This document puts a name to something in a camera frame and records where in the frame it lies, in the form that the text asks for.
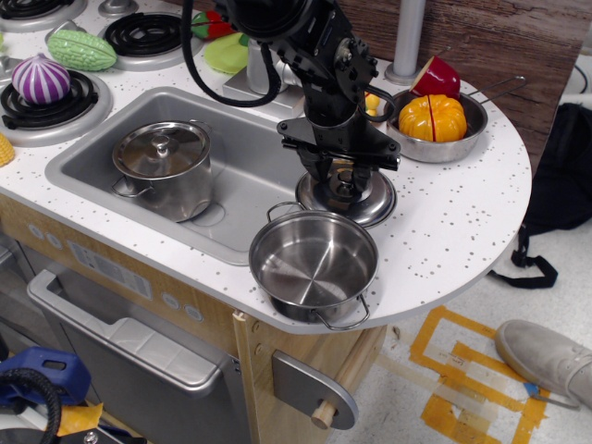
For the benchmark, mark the silver toy faucet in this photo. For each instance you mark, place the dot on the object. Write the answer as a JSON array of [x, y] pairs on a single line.
[[251, 83]]

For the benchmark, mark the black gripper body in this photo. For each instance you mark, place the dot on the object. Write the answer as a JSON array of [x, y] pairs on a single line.
[[355, 140]]

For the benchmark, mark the red toy apple half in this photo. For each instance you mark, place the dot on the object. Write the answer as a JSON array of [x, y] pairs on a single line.
[[437, 77]]

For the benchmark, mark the yellow toy corn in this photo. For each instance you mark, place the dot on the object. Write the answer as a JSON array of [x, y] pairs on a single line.
[[7, 151]]

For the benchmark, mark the light green toy vegetable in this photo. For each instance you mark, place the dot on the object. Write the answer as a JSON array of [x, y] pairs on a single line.
[[228, 54]]

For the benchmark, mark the grey shoe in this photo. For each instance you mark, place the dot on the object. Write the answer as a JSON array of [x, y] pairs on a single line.
[[547, 359]]

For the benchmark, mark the grey toy oven door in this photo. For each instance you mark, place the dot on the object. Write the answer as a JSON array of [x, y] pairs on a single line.
[[163, 383]]

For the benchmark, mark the green toy bitter gourd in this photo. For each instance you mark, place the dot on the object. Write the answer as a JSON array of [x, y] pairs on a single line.
[[81, 50]]

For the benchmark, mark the black rear stove burner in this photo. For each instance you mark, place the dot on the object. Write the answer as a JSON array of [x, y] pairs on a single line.
[[146, 41]]

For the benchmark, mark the black stove burner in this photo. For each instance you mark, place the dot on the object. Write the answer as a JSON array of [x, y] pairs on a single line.
[[38, 15], [146, 41], [87, 104]]

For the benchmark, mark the black backpack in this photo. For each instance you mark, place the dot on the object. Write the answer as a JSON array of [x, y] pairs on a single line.
[[560, 196]]

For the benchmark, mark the blue clamp tool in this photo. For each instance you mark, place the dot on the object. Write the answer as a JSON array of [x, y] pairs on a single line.
[[38, 371]]

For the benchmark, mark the black far stove burner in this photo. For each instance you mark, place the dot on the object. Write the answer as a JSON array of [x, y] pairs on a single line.
[[38, 15]]

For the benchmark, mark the black front stove burner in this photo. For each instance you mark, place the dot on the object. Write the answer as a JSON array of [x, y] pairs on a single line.
[[87, 104]]

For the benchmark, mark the wooden peg hanger plate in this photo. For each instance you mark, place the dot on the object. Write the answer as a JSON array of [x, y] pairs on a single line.
[[309, 391]]

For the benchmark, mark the red toy pepper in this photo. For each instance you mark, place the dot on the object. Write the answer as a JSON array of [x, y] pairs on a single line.
[[209, 25]]

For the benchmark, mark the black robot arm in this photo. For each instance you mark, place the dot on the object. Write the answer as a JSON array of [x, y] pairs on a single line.
[[335, 69]]

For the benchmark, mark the steel saucepan with wire handle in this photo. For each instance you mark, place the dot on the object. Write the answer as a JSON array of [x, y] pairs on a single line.
[[437, 152]]

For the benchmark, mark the tall steel pot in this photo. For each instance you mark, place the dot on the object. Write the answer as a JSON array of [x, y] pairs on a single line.
[[178, 198]]

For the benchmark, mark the shallow steel pot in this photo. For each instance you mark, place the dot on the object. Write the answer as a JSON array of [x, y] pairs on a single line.
[[315, 266]]

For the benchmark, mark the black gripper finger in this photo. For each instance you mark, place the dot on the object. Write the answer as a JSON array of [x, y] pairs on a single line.
[[317, 165], [361, 177]]

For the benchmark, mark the silver stove knob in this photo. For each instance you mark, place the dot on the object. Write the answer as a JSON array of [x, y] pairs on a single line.
[[114, 9]]

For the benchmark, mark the silver support pole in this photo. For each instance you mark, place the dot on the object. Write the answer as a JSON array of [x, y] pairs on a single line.
[[404, 66]]

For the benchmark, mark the orange floor tape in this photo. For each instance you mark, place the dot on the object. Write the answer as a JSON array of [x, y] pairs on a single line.
[[477, 397]]

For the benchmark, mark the yellow toy pumpkin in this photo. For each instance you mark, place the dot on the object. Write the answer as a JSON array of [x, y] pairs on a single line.
[[433, 118]]

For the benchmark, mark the steel lid on tall pot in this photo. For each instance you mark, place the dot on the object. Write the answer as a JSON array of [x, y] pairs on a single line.
[[161, 150]]

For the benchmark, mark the purple striped toy onion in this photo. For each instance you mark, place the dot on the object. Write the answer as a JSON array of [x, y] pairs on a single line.
[[40, 81]]

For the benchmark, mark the grey toy sink basin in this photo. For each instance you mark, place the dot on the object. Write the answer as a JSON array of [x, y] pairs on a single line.
[[251, 169]]

